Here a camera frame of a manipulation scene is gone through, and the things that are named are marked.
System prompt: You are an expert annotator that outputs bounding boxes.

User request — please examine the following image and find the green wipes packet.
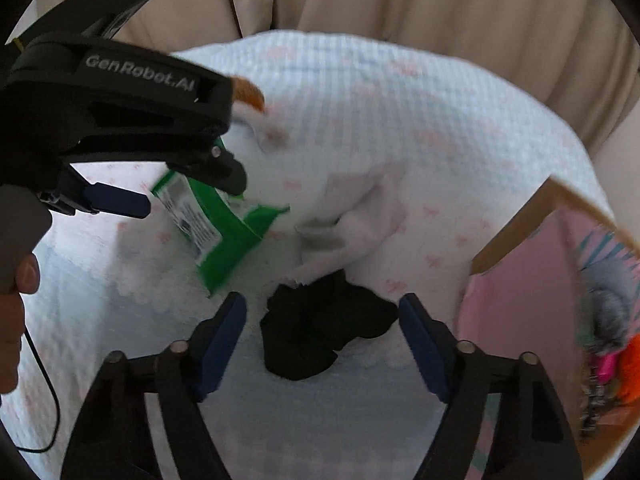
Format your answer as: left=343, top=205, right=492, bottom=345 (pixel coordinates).
left=152, top=165, right=290, bottom=295

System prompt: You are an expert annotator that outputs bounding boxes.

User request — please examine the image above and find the orange pompom plush toy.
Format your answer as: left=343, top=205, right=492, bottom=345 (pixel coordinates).
left=590, top=334, right=639, bottom=404

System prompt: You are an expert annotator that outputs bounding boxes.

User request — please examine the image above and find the white grey cloth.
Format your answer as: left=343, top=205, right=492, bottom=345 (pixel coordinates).
left=286, top=162, right=407, bottom=285

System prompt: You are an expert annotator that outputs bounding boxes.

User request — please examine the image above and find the grey fluffy plush sock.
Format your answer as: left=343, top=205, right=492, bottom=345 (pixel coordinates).
left=580, top=257, right=634, bottom=356

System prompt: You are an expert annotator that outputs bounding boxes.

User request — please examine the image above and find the black sock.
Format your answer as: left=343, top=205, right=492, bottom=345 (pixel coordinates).
left=259, top=270, right=398, bottom=382

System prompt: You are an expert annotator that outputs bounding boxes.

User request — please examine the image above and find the left hand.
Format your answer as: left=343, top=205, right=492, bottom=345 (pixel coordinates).
left=0, top=254, right=40, bottom=394

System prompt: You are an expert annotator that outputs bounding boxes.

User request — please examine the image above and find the pink patterned cardboard box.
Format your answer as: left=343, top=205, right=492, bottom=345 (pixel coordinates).
left=456, top=174, right=640, bottom=480

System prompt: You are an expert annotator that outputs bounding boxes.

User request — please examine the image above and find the beige curtain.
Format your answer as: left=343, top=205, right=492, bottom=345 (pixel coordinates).
left=14, top=0, right=640, bottom=156

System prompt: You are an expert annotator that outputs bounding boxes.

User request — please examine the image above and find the black cable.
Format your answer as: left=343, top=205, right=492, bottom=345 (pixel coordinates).
left=8, top=324, right=62, bottom=455

